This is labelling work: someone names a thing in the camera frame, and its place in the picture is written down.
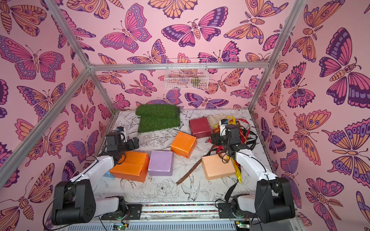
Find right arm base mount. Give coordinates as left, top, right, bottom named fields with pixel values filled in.
left=214, top=194, right=256, bottom=219

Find large orange gift box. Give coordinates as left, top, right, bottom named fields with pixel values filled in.
left=109, top=151, right=149, bottom=182

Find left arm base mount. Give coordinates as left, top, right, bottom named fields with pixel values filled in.
left=101, top=204, right=142, bottom=221

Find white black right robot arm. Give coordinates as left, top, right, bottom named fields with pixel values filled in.
left=211, top=119, right=295, bottom=223

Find black printed ribbon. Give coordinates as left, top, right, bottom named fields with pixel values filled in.
left=224, top=125, right=258, bottom=203

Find green artificial grass mat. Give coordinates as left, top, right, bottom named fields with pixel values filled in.
left=135, top=104, right=181, bottom=133

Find lilac gift box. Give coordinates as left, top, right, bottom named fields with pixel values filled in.
left=148, top=150, right=174, bottom=176

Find aluminium frame post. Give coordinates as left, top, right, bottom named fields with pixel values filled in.
left=248, top=0, right=306, bottom=112

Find brown ribbon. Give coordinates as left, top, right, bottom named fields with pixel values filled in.
left=176, top=144, right=231, bottom=185

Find aluminium front rail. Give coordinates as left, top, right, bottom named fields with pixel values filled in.
left=65, top=202, right=305, bottom=231

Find light blue gift box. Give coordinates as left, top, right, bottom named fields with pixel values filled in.
left=104, top=171, right=115, bottom=179

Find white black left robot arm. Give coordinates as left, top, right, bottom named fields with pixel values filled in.
left=50, top=127, right=139, bottom=227

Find peach gift box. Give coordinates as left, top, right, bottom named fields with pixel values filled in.
left=201, top=155, right=236, bottom=181

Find dark red gift box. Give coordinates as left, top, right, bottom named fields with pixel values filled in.
left=189, top=117, right=212, bottom=139

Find small orange gift box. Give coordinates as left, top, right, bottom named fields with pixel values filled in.
left=170, top=132, right=197, bottom=158

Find white wire basket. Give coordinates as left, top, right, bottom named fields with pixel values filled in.
left=163, top=58, right=209, bottom=90

